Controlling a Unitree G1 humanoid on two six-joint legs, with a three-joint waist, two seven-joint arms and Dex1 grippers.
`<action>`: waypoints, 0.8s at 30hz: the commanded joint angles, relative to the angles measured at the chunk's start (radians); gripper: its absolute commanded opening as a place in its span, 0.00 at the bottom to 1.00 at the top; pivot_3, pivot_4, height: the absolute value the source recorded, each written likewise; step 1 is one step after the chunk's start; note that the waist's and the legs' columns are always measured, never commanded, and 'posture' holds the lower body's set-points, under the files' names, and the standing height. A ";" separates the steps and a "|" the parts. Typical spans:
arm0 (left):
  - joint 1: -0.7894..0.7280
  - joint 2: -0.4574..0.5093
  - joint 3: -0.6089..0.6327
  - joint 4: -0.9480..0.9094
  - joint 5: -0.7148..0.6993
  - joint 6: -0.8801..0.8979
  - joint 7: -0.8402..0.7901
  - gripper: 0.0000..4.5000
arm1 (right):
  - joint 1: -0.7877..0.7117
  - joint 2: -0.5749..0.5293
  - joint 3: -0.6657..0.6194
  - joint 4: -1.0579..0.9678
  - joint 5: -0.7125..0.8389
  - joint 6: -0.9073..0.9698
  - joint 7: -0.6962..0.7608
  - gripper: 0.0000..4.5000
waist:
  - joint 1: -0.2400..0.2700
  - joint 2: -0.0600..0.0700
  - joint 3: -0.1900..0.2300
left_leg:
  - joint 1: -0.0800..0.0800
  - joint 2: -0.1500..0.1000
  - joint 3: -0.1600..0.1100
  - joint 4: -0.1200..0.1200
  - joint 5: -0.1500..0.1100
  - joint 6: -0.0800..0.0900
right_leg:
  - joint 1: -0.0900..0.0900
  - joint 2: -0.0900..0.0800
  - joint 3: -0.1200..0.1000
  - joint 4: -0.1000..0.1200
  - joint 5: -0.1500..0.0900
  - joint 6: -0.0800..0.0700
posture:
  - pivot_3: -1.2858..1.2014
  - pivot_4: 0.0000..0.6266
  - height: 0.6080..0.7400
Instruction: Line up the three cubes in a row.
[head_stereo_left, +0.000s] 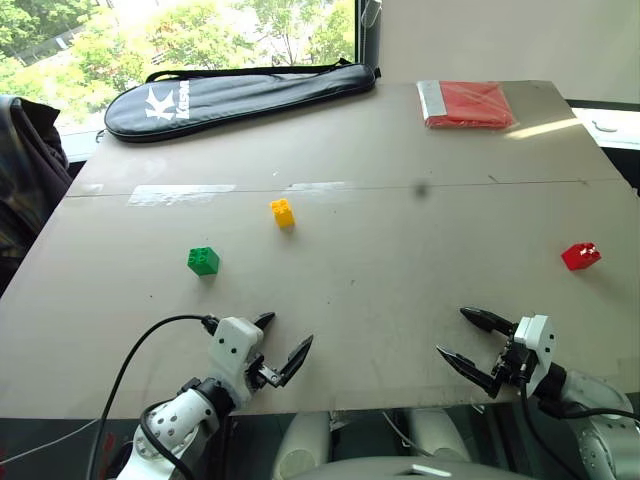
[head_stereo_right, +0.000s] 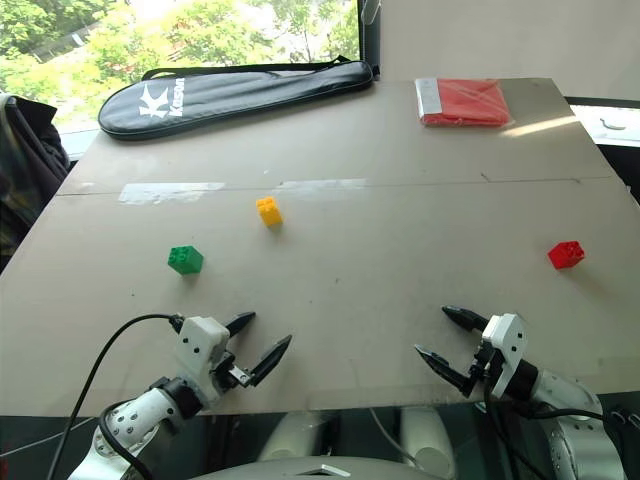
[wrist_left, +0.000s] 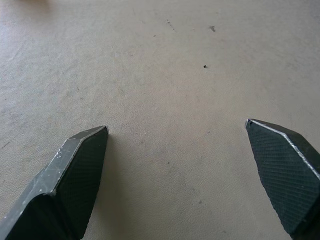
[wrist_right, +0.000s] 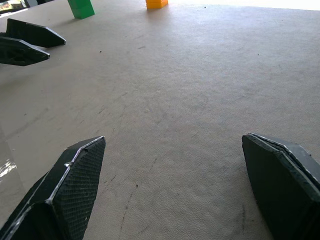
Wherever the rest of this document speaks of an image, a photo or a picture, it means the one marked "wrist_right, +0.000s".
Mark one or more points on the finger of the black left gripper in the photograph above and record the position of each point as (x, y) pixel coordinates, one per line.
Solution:
(32, 32)
(20, 53)

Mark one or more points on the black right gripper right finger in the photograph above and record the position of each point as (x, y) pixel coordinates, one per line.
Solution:
(282, 185)

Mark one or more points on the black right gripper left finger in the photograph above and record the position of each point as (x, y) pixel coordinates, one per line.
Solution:
(62, 197)

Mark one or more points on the green block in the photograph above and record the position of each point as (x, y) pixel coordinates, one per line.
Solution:
(82, 8)

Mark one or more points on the yellow block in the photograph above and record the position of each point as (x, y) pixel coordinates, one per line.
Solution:
(156, 3)

